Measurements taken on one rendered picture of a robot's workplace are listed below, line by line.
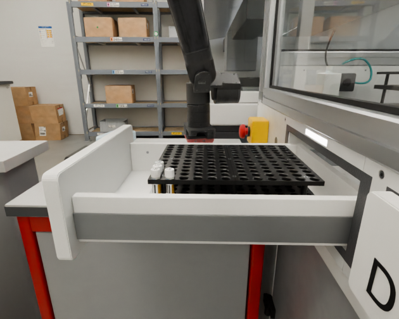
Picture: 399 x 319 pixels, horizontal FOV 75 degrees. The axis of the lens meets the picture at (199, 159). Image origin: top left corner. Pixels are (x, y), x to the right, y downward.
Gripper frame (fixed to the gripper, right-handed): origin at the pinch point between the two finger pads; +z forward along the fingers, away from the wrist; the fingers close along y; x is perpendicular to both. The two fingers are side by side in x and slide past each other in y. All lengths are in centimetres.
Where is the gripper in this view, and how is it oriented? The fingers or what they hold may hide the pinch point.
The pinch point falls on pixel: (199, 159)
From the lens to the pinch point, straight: 68.5
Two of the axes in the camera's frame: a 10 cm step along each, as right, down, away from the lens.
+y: -1.7, -3.2, 9.3
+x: -9.8, 0.7, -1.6
